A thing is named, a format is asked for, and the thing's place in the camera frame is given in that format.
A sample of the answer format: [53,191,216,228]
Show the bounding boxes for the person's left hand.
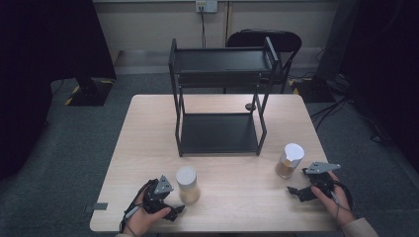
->
[123,193,172,237]

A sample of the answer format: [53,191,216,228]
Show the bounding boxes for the jar of brown powder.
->
[275,142,305,180]

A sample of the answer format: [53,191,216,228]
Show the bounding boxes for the white wall socket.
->
[195,0,219,14]

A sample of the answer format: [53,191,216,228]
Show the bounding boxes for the person's right hand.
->
[310,172,357,228]

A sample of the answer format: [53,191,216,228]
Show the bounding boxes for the black chair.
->
[226,29,302,95]

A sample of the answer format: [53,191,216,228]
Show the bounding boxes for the black two-tier metal rack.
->
[167,36,281,158]

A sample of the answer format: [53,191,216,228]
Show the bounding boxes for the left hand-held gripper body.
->
[142,175,175,215]

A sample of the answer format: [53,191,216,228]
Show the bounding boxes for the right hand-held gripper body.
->
[302,161,341,198]

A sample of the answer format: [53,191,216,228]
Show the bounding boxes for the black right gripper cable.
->
[334,180,358,211]

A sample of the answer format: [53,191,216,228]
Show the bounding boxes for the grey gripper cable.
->
[330,190,345,230]
[124,205,141,221]

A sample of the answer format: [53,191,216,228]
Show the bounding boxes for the black floor cables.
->
[309,93,393,143]

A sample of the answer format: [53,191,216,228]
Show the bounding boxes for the grey tape strip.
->
[83,202,109,213]

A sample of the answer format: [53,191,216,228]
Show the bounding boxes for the black socket cable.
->
[199,9,208,49]

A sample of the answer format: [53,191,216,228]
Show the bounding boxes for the jar of pale powder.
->
[175,165,202,205]

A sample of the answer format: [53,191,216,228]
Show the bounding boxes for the dark grey upright panel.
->
[315,0,361,82]

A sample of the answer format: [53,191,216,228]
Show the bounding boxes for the grey left gripper cable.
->
[124,205,141,221]

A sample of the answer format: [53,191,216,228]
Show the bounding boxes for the black stand base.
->
[63,77,117,107]
[290,77,337,104]

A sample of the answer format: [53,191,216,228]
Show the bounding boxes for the grey right gripper cable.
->
[330,190,345,230]

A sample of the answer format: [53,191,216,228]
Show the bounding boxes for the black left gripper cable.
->
[119,179,156,233]

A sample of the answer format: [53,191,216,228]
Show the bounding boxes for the dark curtain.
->
[342,0,419,164]
[0,0,117,181]

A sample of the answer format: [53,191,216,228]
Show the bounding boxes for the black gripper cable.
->
[334,180,358,211]
[119,179,156,233]

